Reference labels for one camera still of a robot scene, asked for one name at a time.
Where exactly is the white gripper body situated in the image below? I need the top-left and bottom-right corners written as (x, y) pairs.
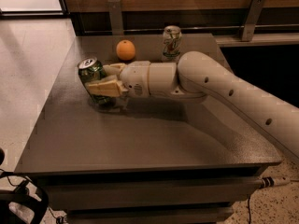
top-left (120, 61), bottom-right (150, 98)

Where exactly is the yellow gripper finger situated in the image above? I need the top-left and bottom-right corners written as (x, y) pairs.
top-left (103, 63), bottom-right (126, 76)
top-left (85, 79), bottom-right (128, 97)

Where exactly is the green soda can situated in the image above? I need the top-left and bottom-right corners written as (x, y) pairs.
top-left (77, 57), bottom-right (112, 105)

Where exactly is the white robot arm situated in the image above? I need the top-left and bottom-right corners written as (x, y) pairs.
top-left (85, 51), bottom-right (299, 160)

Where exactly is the white 7up can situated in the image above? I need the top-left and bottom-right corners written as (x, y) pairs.
top-left (162, 25), bottom-right (182, 62)

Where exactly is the orange fruit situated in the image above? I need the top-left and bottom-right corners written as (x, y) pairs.
top-left (116, 40), bottom-right (135, 61)

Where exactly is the grey drawer cabinet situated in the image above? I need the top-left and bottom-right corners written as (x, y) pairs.
top-left (16, 36), bottom-right (280, 224)

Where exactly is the black white marker pen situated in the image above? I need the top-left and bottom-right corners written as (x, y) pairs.
top-left (261, 177), bottom-right (291, 189)

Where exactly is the left metal bracket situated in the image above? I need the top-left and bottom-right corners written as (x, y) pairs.
top-left (107, 0), bottom-right (124, 35)

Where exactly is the black cable bundle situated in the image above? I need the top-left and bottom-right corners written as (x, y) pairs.
top-left (0, 168), bottom-right (68, 224)

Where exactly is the black hanging cable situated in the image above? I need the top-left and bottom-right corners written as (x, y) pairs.
top-left (246, 194), bottom-right (252, 224)

